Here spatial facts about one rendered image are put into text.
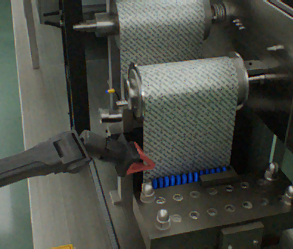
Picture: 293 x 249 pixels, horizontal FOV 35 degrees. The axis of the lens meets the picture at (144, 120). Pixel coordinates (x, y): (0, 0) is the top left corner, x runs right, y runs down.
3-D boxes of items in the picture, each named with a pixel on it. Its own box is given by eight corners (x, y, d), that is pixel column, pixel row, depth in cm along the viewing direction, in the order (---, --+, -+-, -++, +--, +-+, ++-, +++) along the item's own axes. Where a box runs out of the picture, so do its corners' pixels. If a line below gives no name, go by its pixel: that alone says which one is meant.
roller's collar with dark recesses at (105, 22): (94, 32, 132) (92, 10, 129) (115, 30, 134) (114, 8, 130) (98, 41, 127) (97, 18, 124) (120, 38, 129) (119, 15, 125)
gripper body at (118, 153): (125, 179, 111) (98, 171, 108) (115, 155, 120) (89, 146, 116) (138, 158, 109) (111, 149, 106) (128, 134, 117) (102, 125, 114)
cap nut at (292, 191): (279, 196, 115) (282, 181, 112) (292, 194, 115) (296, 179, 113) (287, 206, 112) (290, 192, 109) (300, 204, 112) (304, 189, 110)
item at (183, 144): (143, 182, 121) (143, 121, 111) (228, 168, 126) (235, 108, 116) (143, 184, 120) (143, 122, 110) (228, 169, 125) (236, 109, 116)
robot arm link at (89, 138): (83, 144, 105) (84, 124, 108) (69, 158, 109) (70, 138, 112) (110, 153, 108) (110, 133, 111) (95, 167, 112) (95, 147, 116)
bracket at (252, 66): (237, 67, 120) (237, 60, 119) (257, 64, 121) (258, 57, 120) (246, 75, 116) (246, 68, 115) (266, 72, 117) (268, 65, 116)
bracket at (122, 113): (108, 194, 135) (103, 101, 119) (129, 190, 136) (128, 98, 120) (112, 205, 131) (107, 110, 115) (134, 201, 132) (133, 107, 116)
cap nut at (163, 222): (153, 220, 107) (153, 205, 105) (168, 217, 108) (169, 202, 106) (157, 231, 104) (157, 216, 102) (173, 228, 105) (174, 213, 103)
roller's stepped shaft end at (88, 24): (72, 30, 129) (72, 19, 127) (95, 29, 130) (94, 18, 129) (75, 35, 126) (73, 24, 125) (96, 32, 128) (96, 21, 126)
